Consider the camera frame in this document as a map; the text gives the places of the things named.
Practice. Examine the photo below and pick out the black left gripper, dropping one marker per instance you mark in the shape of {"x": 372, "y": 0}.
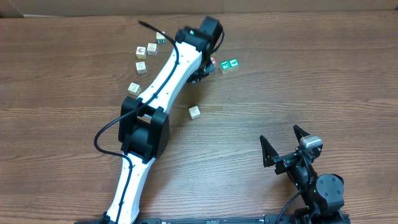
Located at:
{"x": 201, "y": 74}

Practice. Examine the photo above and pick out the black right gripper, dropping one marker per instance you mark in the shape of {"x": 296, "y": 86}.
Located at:
{"x": 289, "y": 159}

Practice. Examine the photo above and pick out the white block snail picture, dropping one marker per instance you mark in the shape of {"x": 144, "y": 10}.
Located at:
{"x": 194, "y": 112}

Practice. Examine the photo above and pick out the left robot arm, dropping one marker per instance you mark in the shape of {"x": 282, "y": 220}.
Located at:
{"x": 144, "y": 129}

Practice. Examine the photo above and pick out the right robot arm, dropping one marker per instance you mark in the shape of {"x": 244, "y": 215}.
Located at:
{"x": 320, "y": 197}

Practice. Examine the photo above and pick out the red framed number block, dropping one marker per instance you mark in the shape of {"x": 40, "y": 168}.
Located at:
{"x": 213, "y": 60}

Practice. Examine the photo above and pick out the green block left of pair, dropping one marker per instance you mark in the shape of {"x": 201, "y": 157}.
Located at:
{"x": 225, "y": 67}

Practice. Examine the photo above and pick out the green block number four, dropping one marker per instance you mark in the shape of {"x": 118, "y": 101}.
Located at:
{"x": 234, "y": 64}

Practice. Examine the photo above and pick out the white block green 21 side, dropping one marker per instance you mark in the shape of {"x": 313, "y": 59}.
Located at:
{"x": 160, "y": 38}

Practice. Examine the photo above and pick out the white block beside bird block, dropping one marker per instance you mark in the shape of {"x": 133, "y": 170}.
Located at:
{"x": 152, "y": 49}

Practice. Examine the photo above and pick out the white block letter left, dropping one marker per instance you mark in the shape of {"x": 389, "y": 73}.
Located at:
{"x": 141, "y": 67}

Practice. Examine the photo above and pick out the white block yellow sides bird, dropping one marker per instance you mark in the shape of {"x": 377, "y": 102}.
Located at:
{"x": 141, "y": 52}

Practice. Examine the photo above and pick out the white block yellow side lowest-left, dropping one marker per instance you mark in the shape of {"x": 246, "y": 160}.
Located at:
{"x": 134, "y": 89}

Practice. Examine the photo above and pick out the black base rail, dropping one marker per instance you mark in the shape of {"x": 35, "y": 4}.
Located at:
{"x": 202, "y": 221}

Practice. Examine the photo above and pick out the cardboard wall panel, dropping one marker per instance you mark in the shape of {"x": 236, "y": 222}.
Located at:
{"x": 44, "y": 8}

